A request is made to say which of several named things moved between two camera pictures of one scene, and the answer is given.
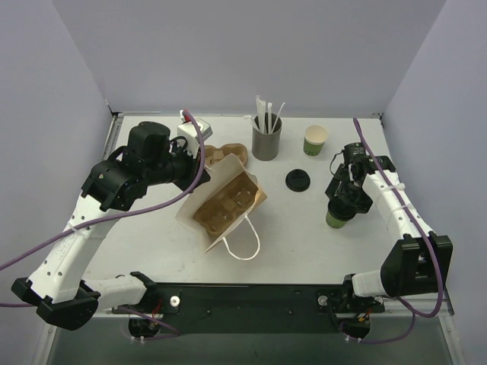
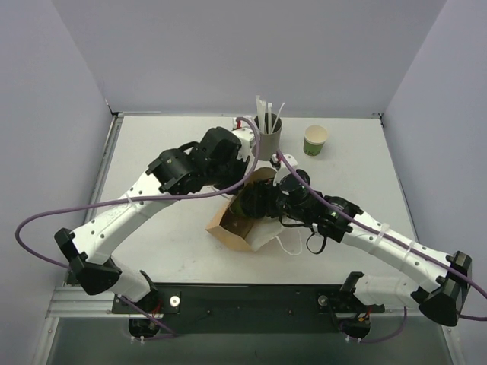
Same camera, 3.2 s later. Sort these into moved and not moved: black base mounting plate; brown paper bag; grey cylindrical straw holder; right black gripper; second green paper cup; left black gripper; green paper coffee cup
Moved: green paper coffee cup; brown paper bag; left black gripper; right black gripper
Not moved: second green paper cup; grey cylindrical straw holder; black base mounting plate
